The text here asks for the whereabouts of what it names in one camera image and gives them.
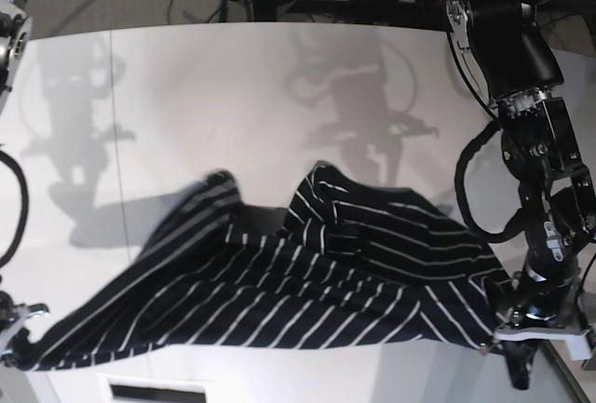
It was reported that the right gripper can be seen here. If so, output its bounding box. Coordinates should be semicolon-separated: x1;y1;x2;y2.
1;291;28;366

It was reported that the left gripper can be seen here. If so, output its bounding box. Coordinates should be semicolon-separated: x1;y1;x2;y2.
483;267;582;329

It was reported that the navy white striped t-shirt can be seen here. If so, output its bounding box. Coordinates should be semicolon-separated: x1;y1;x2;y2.
7;163;511;371

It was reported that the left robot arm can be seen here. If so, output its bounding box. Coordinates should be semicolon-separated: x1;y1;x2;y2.
444;0;595;328

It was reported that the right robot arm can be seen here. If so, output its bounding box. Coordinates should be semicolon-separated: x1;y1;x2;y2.
1;0;48;368

